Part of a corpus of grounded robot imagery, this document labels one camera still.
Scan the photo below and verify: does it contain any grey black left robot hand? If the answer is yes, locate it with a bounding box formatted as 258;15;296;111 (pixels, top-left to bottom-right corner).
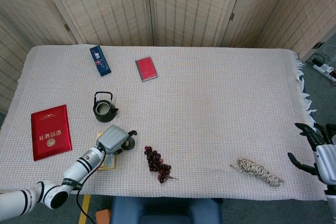
96;124;138;156

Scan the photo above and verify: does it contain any grey black right robot hand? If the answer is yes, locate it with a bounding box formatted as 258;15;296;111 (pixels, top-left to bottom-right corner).
287;122;336;183

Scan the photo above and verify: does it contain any black pot lid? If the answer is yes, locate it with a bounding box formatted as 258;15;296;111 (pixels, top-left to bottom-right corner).
123;138;136;152

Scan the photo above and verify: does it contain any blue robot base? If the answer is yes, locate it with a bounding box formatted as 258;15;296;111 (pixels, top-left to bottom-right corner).
110;196;223;224

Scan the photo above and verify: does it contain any black teapot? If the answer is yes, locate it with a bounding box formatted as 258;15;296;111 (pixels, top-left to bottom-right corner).
93;91;119;123

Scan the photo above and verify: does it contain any yellow printed box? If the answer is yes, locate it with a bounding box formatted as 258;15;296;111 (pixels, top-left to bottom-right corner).
97;132;117;170

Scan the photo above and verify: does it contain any dark red grape bunch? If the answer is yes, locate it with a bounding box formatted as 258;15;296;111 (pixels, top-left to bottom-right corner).
144;145;180;184

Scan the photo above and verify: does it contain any large red certificate folder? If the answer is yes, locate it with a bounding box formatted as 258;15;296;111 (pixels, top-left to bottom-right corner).
30;104;73;162

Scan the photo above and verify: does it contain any small red notebook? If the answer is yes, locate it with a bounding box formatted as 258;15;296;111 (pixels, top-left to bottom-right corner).
135;56;159;82

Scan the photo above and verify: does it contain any blue patterned box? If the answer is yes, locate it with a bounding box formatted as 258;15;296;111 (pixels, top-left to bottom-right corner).
89;45;112;77

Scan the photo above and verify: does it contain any orange block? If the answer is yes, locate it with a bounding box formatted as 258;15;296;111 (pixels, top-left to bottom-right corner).
94;209;112;224

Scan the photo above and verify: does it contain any white power strip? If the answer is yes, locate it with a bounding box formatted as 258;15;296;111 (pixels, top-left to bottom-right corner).
312;60;336;81

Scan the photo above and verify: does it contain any white woven tablecloth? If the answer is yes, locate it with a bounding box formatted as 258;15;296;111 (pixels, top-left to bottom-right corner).
0;45;328;201

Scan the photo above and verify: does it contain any woven folding screen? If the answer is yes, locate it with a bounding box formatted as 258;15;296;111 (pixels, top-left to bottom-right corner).
0;0;336;116

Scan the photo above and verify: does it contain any coiled beige rope bundle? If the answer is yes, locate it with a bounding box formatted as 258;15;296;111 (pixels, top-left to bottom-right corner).
230;157;286;187

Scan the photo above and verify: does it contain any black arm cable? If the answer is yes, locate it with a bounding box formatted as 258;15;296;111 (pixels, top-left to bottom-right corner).
75;142;107;224

